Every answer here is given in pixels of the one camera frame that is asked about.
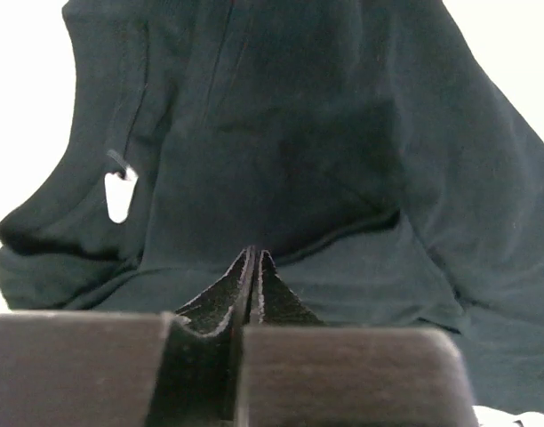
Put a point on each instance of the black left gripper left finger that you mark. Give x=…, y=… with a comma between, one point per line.
x=76, y=368

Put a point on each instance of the black t-shirt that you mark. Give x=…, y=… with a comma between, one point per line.
x=359, y=143

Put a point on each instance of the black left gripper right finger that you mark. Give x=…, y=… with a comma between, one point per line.
x=296, y=371

